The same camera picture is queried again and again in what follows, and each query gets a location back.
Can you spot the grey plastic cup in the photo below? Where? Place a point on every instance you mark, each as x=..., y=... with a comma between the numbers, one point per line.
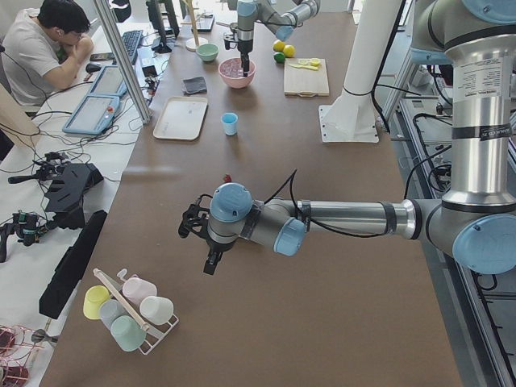
x=109, y=311

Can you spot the blue teach pendant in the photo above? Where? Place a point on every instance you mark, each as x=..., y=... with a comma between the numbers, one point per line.
x=93, y=115
x=109, y=82

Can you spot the yellow plastic cup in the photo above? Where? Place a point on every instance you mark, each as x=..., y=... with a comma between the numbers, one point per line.
x=95, y=296

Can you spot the pink bowl of ice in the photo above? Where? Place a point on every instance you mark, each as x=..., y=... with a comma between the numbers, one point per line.
x=231, y=71

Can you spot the blue plastic cup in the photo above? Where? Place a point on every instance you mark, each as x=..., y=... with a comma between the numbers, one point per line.
x=229, y=121

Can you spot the black keyboard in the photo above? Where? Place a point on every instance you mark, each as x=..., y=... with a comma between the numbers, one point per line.
x=131, y=41

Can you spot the grey folded cloth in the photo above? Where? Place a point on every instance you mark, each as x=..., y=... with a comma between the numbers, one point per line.
x=194, y=85

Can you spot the white robot base pillar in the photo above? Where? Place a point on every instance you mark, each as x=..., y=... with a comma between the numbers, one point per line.
x=351, y=117

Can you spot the green bowl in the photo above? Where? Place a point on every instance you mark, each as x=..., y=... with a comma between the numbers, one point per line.
x=207, y=52

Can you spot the aluminium frame post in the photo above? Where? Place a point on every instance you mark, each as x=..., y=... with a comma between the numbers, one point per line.
x=115, y=41

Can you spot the black angular holder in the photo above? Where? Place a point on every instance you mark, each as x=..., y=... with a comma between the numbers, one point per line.
x=66, y=192

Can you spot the wooden cutting board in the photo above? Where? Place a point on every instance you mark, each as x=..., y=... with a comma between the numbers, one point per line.
x=303, y=82

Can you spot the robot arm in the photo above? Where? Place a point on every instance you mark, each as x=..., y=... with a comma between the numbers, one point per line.
x=474, y=221
x=250, y=12

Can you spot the green plastic cup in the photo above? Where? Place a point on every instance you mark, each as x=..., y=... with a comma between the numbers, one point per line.
x=127, y=333

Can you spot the black foam bar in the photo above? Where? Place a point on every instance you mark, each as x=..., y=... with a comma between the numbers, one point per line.
x=71, y=268

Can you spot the white wire cup rack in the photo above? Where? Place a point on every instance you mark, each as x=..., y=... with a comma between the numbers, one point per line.
x=155, y=334

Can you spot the pink plastic cup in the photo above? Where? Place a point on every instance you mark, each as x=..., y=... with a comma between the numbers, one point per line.
x=136, y=289

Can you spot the wooden mug tree stand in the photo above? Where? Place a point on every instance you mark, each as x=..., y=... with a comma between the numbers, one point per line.
x=193, y=43

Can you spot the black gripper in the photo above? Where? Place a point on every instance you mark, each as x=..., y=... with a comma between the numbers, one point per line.
x=214, y=247
x=244, y=47

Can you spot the beige rabbit tray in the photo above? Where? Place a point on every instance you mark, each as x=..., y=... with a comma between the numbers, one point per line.
x=181, y=118

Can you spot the handheld black gripper device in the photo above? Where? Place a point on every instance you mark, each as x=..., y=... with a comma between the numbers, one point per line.
x=28, y=228

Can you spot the yellow plastic knife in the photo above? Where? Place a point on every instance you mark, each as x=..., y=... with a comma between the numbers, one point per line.
x=305, y=66

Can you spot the whole yellow lemon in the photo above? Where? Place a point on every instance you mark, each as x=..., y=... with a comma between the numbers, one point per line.
x=289, y=51
x=278, y=46

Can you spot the seated person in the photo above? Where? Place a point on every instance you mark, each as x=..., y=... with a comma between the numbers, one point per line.
x=45, y=49

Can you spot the green lime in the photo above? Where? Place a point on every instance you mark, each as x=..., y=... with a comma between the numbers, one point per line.
x=279, y=57

